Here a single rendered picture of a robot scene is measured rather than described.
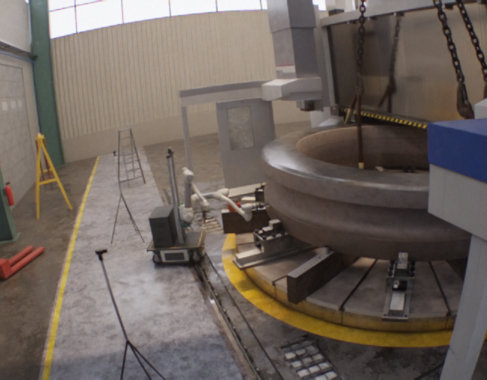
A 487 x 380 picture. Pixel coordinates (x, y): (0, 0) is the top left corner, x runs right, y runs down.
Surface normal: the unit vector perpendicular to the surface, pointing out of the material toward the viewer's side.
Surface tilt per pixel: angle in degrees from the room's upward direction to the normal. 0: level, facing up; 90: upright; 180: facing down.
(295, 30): 90
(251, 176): 90
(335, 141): 90
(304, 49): 90
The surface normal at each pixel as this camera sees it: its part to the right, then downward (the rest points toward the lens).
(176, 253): -0.01, 0.32
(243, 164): 0.31, 0.27
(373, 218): -0.55, 0.32
